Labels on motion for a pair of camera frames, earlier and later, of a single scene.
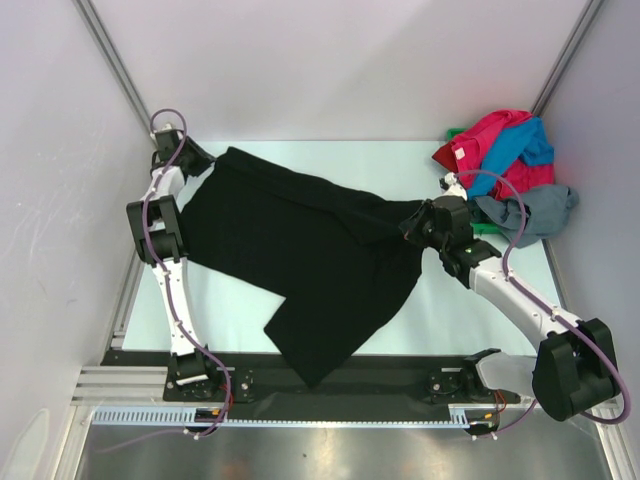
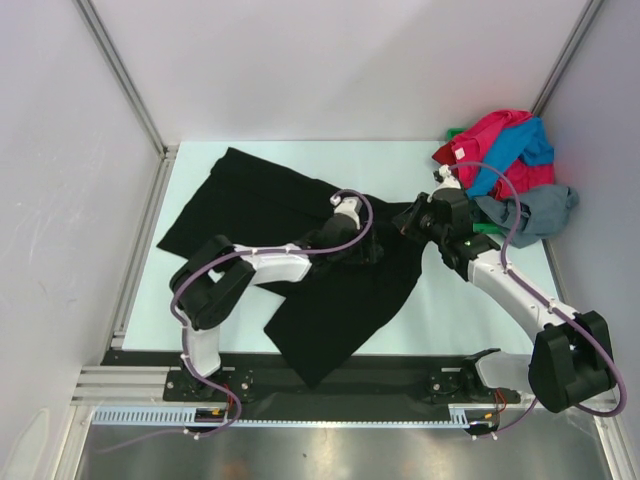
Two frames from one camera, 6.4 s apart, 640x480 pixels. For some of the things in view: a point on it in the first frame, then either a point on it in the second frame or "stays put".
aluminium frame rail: [144, 385] stays put
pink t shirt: [467, 153] stays put
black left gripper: [203, 158] → [367, 253]
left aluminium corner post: [114, 59] stays put
